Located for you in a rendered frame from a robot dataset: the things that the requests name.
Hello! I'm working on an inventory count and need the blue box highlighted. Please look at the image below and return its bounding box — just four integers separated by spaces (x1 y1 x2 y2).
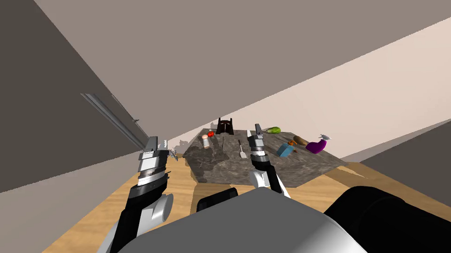
276 143 295 158

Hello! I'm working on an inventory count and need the long grey metal bar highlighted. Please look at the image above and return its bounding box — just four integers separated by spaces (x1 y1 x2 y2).
80 91 150 153

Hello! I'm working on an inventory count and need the purple eggplant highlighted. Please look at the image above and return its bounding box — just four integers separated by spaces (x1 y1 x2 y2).
305 139 328 155

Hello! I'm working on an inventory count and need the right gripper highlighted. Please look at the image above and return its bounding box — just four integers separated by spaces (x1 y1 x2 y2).
246 123 267 154

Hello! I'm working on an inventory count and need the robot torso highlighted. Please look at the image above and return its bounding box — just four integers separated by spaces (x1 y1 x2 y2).
87 183 370 253

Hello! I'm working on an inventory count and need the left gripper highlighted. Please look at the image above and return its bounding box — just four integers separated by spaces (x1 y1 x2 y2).
136 135 171 177

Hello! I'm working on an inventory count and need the black toaster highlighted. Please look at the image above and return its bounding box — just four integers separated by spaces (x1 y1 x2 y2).
215 117 235 137

